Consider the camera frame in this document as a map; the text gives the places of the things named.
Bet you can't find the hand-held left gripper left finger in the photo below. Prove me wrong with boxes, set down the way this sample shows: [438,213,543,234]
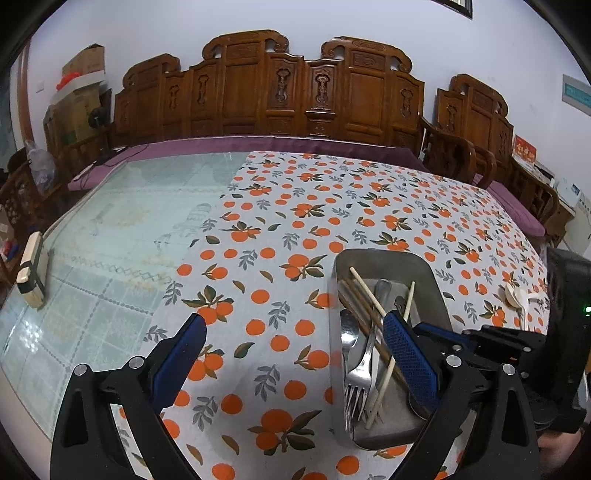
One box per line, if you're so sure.
[50,313,208,480]

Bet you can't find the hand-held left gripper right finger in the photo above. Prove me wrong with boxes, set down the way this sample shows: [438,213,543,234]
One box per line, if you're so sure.
[381,310,542,480]

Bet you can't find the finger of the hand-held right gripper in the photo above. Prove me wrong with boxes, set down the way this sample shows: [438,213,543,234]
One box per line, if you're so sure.
[414,324,548,365]

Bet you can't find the light wooden chopstick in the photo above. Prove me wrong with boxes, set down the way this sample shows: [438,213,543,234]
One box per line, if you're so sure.
[365,281,416,430]
[348,267,386,321]

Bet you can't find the small white plastic spoon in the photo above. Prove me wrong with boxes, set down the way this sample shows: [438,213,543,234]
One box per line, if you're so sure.
[522,291,550,330]

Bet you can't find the large white plastic spoon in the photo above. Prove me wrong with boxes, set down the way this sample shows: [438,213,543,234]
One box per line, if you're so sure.
[505,281,532,310]

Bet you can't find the metal fork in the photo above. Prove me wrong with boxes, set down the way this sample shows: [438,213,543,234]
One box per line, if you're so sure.
[344,278,393,428]

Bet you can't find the metal spoon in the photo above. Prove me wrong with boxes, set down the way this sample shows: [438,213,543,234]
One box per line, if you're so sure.
[340,308,370,437]

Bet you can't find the dark brown chopstick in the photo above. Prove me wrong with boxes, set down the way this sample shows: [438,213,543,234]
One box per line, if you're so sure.
[338,279,409,386]
[344,277,411,384]

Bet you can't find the metal tray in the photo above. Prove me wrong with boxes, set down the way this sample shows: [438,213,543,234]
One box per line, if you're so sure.
[329,248,462,450]

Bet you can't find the purple armchair cushion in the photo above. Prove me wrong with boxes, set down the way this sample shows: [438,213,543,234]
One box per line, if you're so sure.
[485,180,546,236]

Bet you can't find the white appliance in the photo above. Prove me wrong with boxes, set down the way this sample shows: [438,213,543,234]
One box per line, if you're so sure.
[551,178,591,222]

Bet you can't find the beige rectangular device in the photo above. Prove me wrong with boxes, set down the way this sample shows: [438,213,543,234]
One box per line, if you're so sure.
[15,232,51,309]

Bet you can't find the orange print tablecloth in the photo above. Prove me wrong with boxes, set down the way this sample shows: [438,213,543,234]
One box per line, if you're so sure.
[115,150,552,480]

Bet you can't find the red box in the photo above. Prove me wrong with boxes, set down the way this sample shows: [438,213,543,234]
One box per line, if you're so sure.
[513,135,539,163]

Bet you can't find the carved wooden armchair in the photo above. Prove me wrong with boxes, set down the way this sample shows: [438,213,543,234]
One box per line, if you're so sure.
[419,74,561,232]

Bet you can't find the long purple cushion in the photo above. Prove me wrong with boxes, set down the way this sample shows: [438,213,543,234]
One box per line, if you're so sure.
[67,136,428,192]

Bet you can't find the clear plastic bag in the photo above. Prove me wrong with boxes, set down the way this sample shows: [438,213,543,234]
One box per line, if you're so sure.
[23,141,56,195]

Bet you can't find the large cardboard box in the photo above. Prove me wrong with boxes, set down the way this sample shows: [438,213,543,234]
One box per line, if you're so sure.
[44,88,114,144]

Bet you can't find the carved wooden sofa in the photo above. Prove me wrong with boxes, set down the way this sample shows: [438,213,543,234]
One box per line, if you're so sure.
[112,29,428,151]

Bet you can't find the white box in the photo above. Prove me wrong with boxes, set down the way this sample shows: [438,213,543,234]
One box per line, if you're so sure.
[50,76,108,107]

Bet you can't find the small cardboard box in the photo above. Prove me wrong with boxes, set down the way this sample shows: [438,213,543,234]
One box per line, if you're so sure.
[62,44,106,79]

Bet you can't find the wall sign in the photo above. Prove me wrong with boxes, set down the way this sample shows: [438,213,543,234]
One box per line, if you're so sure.
[561,74,591,112]

